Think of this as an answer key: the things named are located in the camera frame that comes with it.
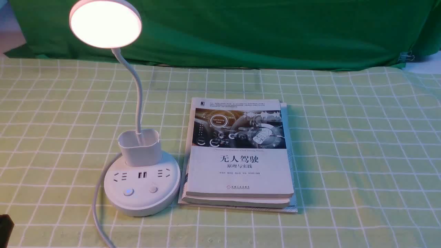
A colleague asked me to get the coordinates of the white desk lamp with base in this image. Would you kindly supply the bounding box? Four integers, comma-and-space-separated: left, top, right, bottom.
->
69, 0, 181, 217

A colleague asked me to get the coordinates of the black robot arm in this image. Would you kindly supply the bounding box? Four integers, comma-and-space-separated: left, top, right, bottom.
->
0, 215, 14, 248

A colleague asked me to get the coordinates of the top white self-driving book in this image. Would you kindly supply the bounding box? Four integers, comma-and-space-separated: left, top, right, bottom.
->
185, 97, 295, 198

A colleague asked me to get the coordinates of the green checkered tablecloth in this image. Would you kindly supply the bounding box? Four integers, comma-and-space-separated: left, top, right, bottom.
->
0, 59, 441, 248

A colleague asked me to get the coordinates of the green backdrop cloth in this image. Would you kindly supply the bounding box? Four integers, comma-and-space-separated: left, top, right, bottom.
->
3, 0, 441, 71

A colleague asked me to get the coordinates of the metal binder clip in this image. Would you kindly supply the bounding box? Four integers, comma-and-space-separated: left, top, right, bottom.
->
398, 51, 415, 63

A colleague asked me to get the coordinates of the white lamp power cable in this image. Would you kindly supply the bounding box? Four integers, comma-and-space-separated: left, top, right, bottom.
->
92, 153, 123, 248

